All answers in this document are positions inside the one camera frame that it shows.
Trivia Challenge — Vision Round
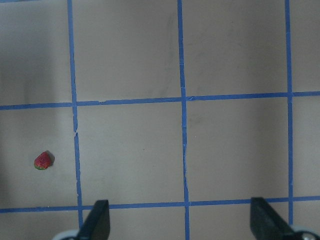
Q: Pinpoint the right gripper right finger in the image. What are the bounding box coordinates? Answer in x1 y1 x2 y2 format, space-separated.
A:
250 197 295 240

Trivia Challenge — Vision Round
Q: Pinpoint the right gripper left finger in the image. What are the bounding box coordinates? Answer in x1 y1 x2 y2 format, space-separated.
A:
76 200 111 240

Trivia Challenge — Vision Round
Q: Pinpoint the strawberry with green top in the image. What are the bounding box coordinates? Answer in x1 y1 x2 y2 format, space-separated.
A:
33 151 53 170

